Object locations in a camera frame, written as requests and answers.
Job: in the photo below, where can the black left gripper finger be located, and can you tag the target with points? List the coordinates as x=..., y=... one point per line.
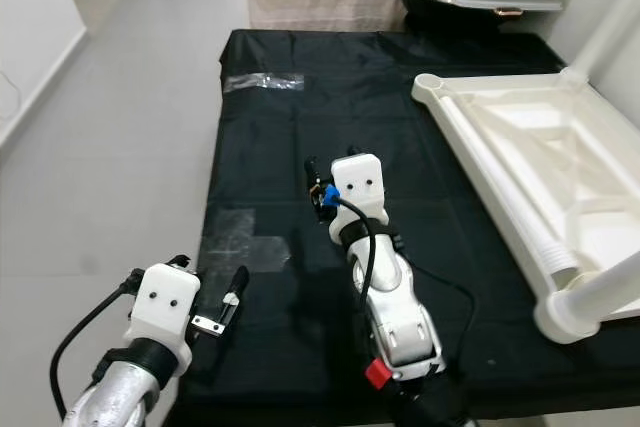
x=180, y=261
x=237, y=287

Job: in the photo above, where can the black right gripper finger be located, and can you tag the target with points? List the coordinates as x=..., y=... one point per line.
x=351, y=151
x=313, y=173

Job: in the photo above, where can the white plastic children table top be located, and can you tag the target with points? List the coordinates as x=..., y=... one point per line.
x=570, y=147

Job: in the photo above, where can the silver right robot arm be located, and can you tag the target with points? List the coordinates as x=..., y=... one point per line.
x=400, y=317

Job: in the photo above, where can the crossed clear tape patch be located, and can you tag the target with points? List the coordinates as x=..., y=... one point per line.
x=240, y=245

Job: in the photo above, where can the black tablecloth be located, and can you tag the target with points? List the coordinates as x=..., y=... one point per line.
x=260, y=347

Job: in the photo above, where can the clear tape strip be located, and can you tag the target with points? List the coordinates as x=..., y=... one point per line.
x=263, y=82

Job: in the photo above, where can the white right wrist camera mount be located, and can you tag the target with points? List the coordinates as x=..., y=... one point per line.
x=360, y=182

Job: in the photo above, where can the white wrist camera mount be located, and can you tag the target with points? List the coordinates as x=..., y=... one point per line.
x=168, y=307
x=360, y=182

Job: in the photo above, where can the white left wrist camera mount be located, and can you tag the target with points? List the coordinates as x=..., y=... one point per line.
x=168, y=307

